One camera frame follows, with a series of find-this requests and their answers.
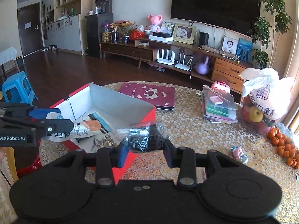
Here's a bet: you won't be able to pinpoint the silver foil snack packet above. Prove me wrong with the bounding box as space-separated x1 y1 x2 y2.
91 133 119 152

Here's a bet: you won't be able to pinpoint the clear bag black items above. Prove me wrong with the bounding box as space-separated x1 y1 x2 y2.
114 121 170 153

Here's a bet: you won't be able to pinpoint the white chicken snack packet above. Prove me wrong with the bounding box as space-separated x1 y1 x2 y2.
42 111 105 143

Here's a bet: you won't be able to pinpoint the light green tea box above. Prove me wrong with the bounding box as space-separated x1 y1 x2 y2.
87 112 113 134

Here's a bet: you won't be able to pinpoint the blue plastic stool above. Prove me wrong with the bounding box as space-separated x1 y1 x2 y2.
1 71 38 105

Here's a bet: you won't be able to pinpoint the red cardboard box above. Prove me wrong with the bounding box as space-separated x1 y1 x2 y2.
38 82 157 185

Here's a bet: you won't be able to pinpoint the maroon bear tablet case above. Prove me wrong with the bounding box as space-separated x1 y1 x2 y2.
118 83 175 110

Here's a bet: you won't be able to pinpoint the pink cartoon figurine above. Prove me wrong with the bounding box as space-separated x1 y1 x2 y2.
231 146 249 164

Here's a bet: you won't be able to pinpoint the stack of plastic bead cases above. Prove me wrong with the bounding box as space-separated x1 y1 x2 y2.
201 85 238 124

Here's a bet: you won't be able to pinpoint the pink toy case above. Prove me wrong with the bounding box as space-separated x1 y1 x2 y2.
211 81 231 94

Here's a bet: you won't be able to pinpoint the white router thin antennas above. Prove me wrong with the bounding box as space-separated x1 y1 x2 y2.
174 53 193 71

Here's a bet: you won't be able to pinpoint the white router tall antennas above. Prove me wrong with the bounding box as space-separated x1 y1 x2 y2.
157 49 175 65

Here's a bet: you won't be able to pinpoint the wooden tv cabinet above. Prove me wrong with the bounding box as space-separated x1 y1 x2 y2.
99 38 253 95

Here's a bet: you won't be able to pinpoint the black cabinet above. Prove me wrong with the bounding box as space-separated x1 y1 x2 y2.
85 0 113 58

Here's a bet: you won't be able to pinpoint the white plastic bag of fruit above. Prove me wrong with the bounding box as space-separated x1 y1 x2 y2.
239 68 295 135

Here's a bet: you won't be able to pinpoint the pile of mandarin oranges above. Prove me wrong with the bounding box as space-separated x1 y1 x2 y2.
267 126 298 170

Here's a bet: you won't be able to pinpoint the black speaker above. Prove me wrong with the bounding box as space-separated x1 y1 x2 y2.
198 32 209 47

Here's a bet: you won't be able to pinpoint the flower pot arrangement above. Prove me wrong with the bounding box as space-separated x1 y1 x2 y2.
110 20 136 45

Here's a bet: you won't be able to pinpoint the child portrait photo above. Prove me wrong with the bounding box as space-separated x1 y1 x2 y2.
221 36 238 55

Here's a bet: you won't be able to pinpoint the blue picture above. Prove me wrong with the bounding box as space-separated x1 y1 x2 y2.
236 38 253 63

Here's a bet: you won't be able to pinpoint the pink teddy bear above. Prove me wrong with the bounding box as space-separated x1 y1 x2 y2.
148 15 163 32

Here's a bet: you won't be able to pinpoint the potted green plant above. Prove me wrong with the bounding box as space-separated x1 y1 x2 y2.
248 0 292 69

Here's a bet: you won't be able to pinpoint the black television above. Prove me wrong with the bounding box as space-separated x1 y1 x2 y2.
171 0 261 35

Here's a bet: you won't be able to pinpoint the framed photo cream frame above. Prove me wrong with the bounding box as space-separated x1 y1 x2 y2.
173 24 197 45

